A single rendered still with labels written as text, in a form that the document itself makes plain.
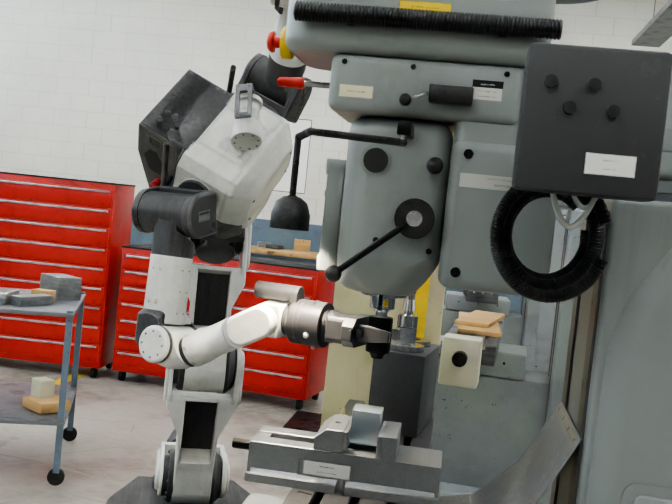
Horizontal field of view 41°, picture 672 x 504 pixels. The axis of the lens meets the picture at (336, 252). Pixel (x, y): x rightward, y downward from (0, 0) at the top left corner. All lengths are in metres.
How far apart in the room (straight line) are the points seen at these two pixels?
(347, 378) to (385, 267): 1.91
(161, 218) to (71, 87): 9.96
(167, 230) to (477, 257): 0.69
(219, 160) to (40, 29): 10.21
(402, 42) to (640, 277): 0.56
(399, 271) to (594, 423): 0.42
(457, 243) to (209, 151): 0.68
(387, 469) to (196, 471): 0.96
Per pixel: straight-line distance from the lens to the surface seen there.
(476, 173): 1.57
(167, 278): 1.91
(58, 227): 6.90
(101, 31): 11.81
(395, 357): 2.06
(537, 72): 1.33
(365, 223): 1.60
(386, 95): 1.59
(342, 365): 3.48
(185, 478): 2.50
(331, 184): 1.68
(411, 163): 1.59
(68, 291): 4.85
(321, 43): 1.61
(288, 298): 1.75
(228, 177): 1.97
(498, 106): 1.58
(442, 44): 1.58
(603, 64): 1.35
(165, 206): 1.93
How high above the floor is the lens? 1.47
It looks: 3 degrees down
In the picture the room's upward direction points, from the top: 6 degrees clockwise
